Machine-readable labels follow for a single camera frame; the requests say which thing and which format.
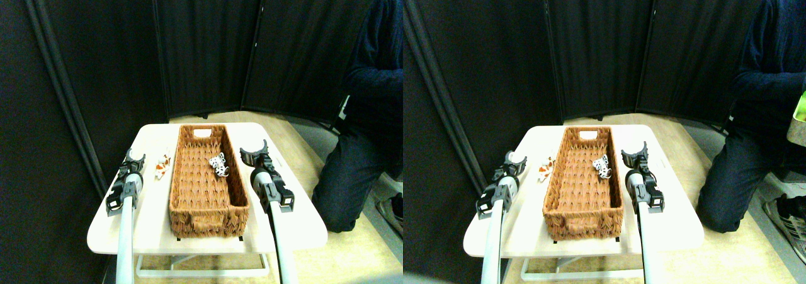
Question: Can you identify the low white table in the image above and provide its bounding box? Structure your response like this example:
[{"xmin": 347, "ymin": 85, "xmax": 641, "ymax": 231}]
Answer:
[
  {"xmin": 463, "ymin": 125, "xmax": 705, "ymax": 281},
  {"xmin": 87, "ymin": 123, "xmax": 328, "ymax": 279}
]

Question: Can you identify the black curtain stand pole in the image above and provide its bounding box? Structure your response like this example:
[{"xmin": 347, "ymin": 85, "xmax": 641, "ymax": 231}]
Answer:
[
  {"xmin": 21, "ymin": 0, "xmax": 109, "ymax": 200},
  {"xmin": 403, "ymin": 1, "xmax": 491, "ymax": 200}
]

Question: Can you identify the brown wicker basket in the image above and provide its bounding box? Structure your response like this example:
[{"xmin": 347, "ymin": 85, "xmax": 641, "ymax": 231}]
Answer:
[
  {"xmin": 169, "ymin": 125, "xmax": 251, "ymax": 239},
  {"xmin": 543, "ymin": 127, "xmax": 625, "ymax": 241}
]

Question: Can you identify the white spotted dog toy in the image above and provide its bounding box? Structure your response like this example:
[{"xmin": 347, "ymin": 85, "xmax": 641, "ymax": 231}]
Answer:
[
  {"xmin": 209, "ymin": 153, "xmax": 229, "ymax": 178},
  {"xmin": 592, "ymin": 154, "xmax": 613, "ymax": 179}
]

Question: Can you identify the green and beige box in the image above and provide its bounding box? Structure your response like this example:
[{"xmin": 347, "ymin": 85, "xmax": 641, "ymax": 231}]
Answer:
[{"xmin": 787, "ymin": 89, "xmax": 806, "ymax": 147}]

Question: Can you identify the orange and white toy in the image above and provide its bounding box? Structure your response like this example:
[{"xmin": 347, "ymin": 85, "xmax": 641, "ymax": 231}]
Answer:
[
  {"xmin": 154, "ymin": 153, "xmax": 172, "ymax": 181},
  {"xmin": 537, "ymin": 157, "xmax": 555, "ymax": 183}
]

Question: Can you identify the person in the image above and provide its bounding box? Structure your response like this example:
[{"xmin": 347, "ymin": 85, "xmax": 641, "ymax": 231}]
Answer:
[
  {"xmin": 696, "ymin": 0, "xmax": 806, "ymax": 266},
  {"xmin": 310, "ymin": 0, "xmax": 404, "ymax": 237}
]

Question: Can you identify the white shelf unit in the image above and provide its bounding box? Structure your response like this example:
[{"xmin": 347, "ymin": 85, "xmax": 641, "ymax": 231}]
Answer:
[
  {"xmin": 728, "ymin": 97, "xmax": 806, "ymax": 200},
  {"xmin": 339, "ymin": 94, "xmax": 404, "ymax": 193}
]

